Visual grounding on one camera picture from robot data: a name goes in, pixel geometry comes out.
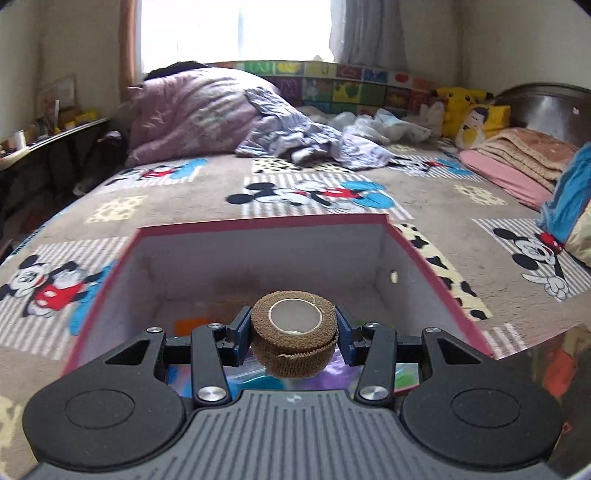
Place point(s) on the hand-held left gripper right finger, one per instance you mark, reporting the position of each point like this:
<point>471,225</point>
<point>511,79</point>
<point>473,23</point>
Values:
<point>345,339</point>

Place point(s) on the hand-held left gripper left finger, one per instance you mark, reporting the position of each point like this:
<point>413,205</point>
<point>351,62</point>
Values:
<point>239,339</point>

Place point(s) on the brown bandage tape roll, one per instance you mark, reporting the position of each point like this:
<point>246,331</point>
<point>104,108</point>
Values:
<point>295,341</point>

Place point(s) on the red cardboard box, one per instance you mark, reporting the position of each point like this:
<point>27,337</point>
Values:
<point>415,286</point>

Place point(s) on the cartoon mouse printed blanket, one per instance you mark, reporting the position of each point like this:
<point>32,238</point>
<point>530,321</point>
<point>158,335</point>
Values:
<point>184,207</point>

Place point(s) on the blue-grey crumpled clothes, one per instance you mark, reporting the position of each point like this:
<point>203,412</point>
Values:
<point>314,138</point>

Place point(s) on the white crumpled clothes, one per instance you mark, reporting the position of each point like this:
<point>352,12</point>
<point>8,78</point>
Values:
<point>397,127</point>

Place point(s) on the pink folded blanket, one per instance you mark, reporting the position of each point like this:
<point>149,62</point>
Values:
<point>503,177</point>

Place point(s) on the pink quilt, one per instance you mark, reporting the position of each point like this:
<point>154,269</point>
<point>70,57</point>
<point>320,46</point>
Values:
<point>194,115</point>

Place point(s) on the white plush toy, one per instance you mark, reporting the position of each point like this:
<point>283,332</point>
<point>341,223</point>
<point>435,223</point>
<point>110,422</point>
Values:
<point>431,117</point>

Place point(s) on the colourful foam letter mat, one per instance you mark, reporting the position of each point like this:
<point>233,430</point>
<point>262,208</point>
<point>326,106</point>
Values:
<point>351,83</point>

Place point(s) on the yellow plush pillow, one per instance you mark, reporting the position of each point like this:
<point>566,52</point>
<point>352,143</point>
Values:
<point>482,122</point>

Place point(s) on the beige folded blanket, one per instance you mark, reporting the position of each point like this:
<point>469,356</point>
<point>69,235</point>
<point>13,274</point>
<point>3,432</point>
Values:
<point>526,152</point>

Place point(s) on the yellow plush toy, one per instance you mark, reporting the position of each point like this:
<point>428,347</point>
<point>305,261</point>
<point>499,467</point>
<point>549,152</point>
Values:
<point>459,104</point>

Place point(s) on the blue and cream pillow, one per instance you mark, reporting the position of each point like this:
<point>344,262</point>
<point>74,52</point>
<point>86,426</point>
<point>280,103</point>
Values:
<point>572,207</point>

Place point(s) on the cluttered dark desk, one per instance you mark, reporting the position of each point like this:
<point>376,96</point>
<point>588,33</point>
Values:
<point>46,152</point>

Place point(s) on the black cloth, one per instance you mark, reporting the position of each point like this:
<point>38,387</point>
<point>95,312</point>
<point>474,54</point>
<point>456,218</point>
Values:
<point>175,69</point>

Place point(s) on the dark wooden headboard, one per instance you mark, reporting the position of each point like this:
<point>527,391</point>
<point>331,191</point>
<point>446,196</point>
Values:
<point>545,108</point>

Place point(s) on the window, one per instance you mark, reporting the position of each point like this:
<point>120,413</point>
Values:
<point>231,32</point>

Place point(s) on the grey curtain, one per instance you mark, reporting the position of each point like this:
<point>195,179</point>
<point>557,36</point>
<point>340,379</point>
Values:
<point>369,32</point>

